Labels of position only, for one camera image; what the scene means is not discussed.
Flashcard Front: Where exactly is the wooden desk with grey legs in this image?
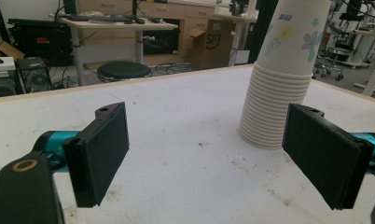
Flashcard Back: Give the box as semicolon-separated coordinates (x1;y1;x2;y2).
49;12;180;87

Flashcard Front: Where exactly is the black metal frame post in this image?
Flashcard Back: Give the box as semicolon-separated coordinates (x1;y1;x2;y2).
247;0;281;64

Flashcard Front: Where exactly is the white box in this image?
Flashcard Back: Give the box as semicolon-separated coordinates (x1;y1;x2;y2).
0;56;16;72

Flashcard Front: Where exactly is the printed cardboard box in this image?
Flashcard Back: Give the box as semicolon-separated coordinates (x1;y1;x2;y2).
185;19;240;71

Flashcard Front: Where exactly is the stack of paper cups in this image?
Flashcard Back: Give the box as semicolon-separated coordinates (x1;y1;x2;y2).
237;0;332;150

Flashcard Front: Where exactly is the open brown cardboard box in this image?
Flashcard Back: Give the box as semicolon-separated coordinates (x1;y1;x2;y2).
0;40;25;61

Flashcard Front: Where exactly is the black equipment case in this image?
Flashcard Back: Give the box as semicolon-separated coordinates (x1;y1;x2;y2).
7;18;74;67

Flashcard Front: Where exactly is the white desk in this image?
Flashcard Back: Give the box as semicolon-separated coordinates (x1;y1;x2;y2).
347;22;375;97

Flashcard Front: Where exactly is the wooden desk with clutter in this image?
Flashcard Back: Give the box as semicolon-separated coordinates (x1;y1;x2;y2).
76;0;217;67

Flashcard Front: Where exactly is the white foam mat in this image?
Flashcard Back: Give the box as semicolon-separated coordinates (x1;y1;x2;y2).
0;64;375;224

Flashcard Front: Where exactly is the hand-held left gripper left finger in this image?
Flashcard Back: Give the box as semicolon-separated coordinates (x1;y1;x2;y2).
33;102;130;208

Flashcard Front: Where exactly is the black keyboard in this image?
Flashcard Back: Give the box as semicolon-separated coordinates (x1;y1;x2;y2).
59;13;146;25

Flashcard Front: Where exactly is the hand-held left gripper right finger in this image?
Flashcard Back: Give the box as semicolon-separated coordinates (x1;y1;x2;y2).
282;103;375;211

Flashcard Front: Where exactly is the black computer tower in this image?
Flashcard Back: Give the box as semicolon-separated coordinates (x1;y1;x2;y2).
16;56;53;94

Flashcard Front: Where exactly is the black round stool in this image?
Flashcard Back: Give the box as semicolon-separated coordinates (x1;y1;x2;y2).
96;60;152;84

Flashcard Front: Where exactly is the wheeled chair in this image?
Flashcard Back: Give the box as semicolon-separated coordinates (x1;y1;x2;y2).
312;46;346;82

